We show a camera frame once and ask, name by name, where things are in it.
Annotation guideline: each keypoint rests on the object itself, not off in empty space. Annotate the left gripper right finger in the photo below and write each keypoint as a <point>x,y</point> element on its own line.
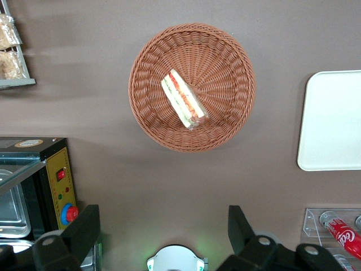
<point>253,254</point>

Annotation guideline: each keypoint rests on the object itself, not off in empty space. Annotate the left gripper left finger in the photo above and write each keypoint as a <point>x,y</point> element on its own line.
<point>70,248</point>

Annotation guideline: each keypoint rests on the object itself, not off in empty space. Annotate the triangle sandwich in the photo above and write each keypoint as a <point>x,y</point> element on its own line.
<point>183,98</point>

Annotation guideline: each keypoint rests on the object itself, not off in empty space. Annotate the cream plastic tray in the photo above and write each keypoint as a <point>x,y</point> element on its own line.
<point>332,121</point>

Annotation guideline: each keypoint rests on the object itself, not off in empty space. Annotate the brown wicker basket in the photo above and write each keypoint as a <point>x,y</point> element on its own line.
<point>220,56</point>

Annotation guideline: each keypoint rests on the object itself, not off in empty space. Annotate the steel food pan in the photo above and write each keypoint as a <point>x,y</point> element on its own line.
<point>17,246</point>
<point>11,209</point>

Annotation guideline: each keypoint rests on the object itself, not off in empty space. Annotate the clear acrylic bottle rack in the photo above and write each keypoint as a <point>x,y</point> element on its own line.
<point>311,226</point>

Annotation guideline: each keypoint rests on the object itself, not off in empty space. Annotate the black food warmer cabinet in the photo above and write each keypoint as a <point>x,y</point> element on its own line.
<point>28,146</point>

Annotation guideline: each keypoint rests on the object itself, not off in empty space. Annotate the grey metal snack rack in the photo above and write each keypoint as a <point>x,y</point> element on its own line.
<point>17,82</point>

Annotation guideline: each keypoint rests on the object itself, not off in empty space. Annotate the clear bag of crackers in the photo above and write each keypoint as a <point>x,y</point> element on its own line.
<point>11,66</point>
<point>7,34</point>

